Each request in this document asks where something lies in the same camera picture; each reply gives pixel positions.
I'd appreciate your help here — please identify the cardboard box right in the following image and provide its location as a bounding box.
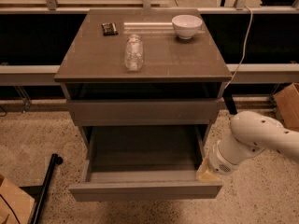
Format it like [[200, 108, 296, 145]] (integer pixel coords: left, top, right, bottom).
[[274, 83, 299, 132]]

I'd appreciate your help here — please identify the grey top drawer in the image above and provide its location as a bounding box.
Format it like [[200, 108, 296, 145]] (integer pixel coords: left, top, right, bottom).
[[66, 99, 220, 126]]

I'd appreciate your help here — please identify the cardboard box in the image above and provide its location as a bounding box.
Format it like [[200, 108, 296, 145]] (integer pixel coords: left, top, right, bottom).
[[0, 175, 35, 224], [274, 83, 299, 132]]

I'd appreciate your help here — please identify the grey drawer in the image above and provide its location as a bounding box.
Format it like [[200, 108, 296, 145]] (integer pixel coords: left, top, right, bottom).
[[69, 125, 221, 202], [66, 99, 220, 126]]

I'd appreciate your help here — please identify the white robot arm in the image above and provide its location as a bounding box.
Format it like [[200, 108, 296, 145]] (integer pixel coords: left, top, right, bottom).
[[196, 111, 299, 182]]

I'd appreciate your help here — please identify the white ceramic bowl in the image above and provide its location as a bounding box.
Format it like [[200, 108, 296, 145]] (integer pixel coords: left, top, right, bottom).
[[172, 15, 203, 39]]

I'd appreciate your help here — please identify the white cable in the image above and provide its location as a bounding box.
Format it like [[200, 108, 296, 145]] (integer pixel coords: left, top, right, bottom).
[[222, 5, 254, 91]]

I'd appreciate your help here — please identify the black metal stand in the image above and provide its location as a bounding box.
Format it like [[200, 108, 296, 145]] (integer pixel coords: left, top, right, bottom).
[[21, 153, 64, 224]]

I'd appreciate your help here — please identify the brown drawer cabinet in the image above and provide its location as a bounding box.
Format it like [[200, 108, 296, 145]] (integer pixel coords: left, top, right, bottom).
[[53, 7, 233, 185]]

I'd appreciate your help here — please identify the clear plastic bottle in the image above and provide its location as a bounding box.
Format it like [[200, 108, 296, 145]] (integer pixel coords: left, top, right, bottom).
[[124, 34, 143, 71]]

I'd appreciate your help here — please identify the cardboard box left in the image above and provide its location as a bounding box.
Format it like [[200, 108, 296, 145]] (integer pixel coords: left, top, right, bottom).
[[0, 175, 35, 224]]

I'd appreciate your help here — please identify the small black packet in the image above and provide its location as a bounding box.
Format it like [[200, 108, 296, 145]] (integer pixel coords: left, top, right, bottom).
[[101, 22, 118, 35]]

